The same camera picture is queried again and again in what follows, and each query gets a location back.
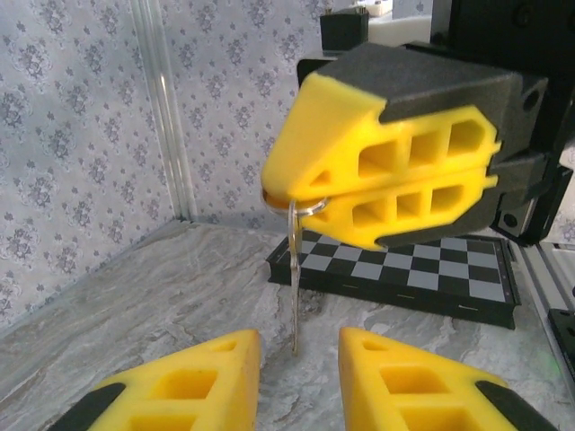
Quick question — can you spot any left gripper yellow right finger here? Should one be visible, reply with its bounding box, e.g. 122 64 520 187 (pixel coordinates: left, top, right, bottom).
339 326 558 431

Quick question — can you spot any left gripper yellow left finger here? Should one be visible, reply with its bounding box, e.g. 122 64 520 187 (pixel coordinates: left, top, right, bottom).
47 329 262 431

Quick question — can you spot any silver key ring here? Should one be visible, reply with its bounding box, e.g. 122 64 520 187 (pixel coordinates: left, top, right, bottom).
261 189 332 217

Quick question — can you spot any silver key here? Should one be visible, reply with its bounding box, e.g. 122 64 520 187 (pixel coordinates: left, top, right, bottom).
286 199 303 359

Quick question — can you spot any black and white chessboard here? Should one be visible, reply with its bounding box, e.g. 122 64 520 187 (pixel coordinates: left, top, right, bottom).
266 232 523 332

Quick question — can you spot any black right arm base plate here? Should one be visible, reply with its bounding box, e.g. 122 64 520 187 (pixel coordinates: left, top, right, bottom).
546 308 575 383

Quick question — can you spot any long aluminium base rail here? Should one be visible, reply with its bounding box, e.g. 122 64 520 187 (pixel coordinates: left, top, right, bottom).
506 240 575 396

